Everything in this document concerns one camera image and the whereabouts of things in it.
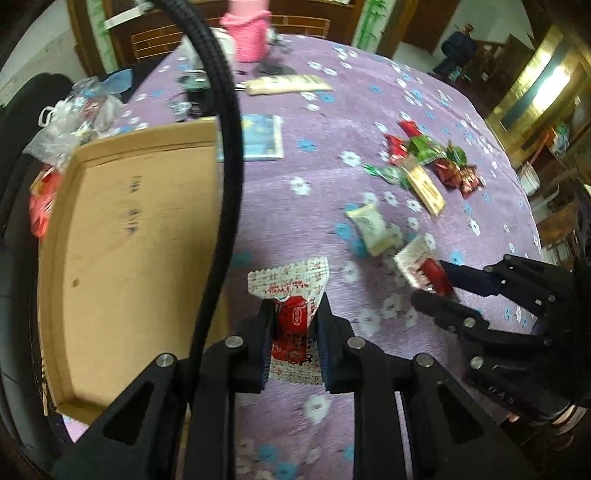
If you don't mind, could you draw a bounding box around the gold snack packet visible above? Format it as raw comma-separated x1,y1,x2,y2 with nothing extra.
401,157,446,215

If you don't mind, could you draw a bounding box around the clear plastic bag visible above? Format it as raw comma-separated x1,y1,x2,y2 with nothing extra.
22,76,125,162

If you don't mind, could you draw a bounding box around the cream candy packet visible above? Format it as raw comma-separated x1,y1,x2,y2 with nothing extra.
345,204,403,257

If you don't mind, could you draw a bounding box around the blue tissue packet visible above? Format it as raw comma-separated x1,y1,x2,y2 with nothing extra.
217,114,283,162

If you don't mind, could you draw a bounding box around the brick pattern counter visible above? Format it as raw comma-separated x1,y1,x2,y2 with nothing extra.
131,16,333,63

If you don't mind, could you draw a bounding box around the red and white snack packet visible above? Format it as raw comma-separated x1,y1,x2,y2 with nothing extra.
248,257,329,384
394,235,455,298

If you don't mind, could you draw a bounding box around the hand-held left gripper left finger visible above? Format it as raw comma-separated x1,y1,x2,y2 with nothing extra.
53,298,278,480

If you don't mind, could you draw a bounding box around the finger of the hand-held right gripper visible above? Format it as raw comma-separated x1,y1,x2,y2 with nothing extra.
438,255,578,324
410,291,573,423

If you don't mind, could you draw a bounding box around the red plastic bag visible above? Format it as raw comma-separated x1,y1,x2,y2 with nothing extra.
28,168,63,241

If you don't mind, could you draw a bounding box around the shallow cardboard box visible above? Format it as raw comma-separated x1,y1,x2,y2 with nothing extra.
38,121,232,424

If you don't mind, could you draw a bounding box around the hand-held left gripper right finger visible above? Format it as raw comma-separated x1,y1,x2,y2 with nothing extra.
315,293,539,480

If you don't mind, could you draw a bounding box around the blue cloth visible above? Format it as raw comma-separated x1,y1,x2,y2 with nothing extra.
104,69,134,90

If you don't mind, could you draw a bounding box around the black device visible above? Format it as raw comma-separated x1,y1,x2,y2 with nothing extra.
175,69,218,121

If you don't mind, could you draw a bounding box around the purple floral tablecloth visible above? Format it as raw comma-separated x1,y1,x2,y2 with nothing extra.
60,33,543,480

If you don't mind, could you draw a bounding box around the long beige packet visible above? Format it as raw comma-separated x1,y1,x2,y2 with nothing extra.
245,74,333,97

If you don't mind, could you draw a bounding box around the black sofa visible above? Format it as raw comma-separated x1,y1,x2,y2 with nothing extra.
0,71,75,462

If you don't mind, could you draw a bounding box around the white paper roll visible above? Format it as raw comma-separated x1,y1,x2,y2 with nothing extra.
180,28,238,63

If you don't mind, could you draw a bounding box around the black braided cable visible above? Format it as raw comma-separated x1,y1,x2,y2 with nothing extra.
150,0,245,365

